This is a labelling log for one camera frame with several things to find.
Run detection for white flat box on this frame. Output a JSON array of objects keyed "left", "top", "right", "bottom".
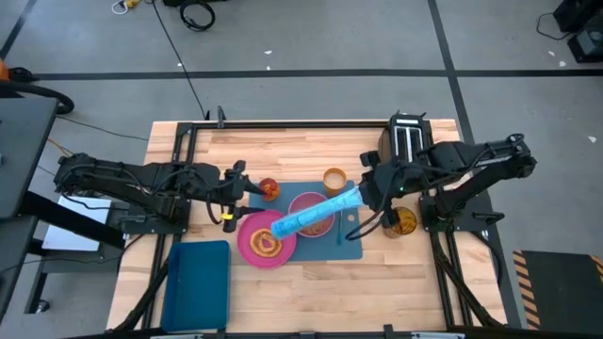
[{"left": 41, "top": 195, "right": 114, "bottom": 253}]

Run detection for black desk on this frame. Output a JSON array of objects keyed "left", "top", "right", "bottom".
[{"left": 0, "top": 96, "right": 128, "bottom": 321}]

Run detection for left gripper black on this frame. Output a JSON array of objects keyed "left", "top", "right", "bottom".
[{"left": 211, "top": 159, "right": 267, "bottom": 234}]

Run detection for orange cup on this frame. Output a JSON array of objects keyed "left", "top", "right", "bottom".
[{"left": 322, "top": 167, "right": 349, "bottom": 198}]

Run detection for black mat with hazard stripes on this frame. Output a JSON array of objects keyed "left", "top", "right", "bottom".
[{"left": 512, "top": 249, "right": 603, "bottom": 333}]

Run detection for thin yellow cable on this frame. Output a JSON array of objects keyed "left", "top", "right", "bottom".
[{"left": 46, "top": 137, "right": 76, "bottom": 159}]

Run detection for coiled black cable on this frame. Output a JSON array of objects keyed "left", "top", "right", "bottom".
[{"left": 178, "top": 0, "right": 217, "bottom": 33}]

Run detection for pink ribbed bowl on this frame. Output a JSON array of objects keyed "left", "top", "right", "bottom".
[{"left": 287, "top": 191, "right": 336, "bottom": 239}]

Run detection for blue plastic tray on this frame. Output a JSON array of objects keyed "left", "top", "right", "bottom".
[{"left": 160, "top": 239, "right": 232, "bottom": 333}]

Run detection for black toaster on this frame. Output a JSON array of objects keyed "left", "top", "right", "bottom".
[{"left": 379, "top": 111, "right": 434, "bottom": 165}]

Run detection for black equipment case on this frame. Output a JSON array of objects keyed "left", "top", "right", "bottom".
[{"left": 553, "top": 0, "right": 603, "bottom": 65}]

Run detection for yellow plug with white cord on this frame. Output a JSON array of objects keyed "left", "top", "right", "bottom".
[{"left": 111, "top": 0, "right": 142, "bottom": 15}]

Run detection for toasted bagel with jam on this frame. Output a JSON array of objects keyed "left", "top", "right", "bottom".
[{"left": 249, "top": 227, "right": 284, "bottom": 259}]

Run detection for pink plate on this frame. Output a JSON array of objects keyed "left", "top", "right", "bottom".
[{"left": 236, "top": 209, "right": 298, "bottom": 270}]

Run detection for brown cereal flakes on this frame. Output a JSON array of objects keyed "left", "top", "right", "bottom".
[{"left": 301, "top": 219, "right": 332, "bottom": 237}]

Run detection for thick black hose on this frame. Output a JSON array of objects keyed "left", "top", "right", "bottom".
[{"left": 0, "top": 79, "right": 75, "bottom": 116}]

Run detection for long thin black cable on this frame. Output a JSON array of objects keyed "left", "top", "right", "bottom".
[{"left": 150, "top": 0, "right": 211, "bottom": 121}]

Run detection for slate blue placemat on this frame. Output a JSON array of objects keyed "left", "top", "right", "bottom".
[{"left": 248, "top": 180, "right": 364, "bottom": 263}]

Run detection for black cable with yellow band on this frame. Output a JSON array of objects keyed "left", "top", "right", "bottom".
[{"left": 205, "top": 195, "right": 236, "bottom": 226}]

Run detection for red yellow apple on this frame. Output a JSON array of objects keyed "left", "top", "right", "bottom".
[{"left": 258, "top": 177, "right": 282, "bottom": 202}]

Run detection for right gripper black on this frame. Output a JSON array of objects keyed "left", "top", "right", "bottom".
[{"left": 359, "top": 149, "right": 416, "bottom": 228}]

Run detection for blue cereal box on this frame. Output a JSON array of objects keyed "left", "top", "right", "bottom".
[{"left": 270, "top": 185, "right": 367, "bottom": 241}]

